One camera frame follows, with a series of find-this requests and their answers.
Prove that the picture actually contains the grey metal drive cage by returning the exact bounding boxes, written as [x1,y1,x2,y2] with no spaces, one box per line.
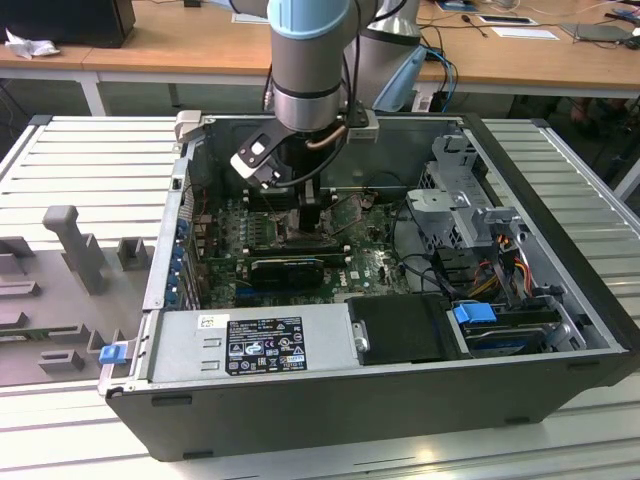
[403,133,531,256]

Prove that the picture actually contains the black graphics card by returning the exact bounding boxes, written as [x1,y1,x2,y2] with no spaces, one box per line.
[248,257,325,290]

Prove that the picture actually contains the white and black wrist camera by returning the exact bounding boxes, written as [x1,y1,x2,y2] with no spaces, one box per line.
[229,130,284,190]

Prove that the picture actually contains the green motherboard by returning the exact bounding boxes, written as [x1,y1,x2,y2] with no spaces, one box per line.
[197,187,416,309]

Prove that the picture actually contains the orange yellow wire bundle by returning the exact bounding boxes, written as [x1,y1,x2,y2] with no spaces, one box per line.
[467,234,534,301]

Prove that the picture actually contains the black plastic shroud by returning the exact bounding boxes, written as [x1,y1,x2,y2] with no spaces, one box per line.
[346,293,455,367]

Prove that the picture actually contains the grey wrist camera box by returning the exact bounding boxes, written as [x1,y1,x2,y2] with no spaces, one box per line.
[344,102,381,145]

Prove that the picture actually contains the grey folder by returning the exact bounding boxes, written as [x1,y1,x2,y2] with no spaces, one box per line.
[558,20,632,50]

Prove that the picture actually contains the grey parts rack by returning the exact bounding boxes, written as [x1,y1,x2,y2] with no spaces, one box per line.
[0,204,154,389]

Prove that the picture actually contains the white paper sheet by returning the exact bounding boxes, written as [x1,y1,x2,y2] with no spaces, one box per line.
[491,24,562,42]

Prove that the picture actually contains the grey power supply unit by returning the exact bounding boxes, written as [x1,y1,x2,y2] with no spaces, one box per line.
[130,304,366,384]

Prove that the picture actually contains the black and grey PC case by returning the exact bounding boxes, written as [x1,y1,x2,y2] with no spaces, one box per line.
[97,110,640,464]

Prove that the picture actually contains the hard disk in blue carrier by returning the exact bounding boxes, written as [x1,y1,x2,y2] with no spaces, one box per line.
[452,302,549,357]

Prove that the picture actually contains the black computer box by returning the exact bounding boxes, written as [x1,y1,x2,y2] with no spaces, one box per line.
[0,0,137,50]

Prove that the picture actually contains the metal socket cover frame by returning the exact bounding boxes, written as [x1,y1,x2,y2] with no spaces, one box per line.
[322,192,375,237]

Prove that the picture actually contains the green RAM stick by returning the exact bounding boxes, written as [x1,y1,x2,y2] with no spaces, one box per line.
[0,327,54,346]

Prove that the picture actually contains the CPU socket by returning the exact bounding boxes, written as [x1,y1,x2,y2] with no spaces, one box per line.
[271,210,335,246]

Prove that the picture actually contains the wooden desk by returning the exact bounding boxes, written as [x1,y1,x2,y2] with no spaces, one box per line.
[0,0,274,119]
[414,0,640,131]

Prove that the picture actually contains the crumpled white paper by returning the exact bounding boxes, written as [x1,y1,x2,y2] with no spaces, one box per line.
[3,27,60,60]

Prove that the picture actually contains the grey case latch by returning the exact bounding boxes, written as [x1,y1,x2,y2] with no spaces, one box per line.
[173,109,204,146]

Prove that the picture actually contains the blue cable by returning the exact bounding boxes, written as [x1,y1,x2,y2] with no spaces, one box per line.
[423,43,460,117]

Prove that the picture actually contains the blue case latch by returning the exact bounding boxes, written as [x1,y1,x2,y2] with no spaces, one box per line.
[98,343,126,366]

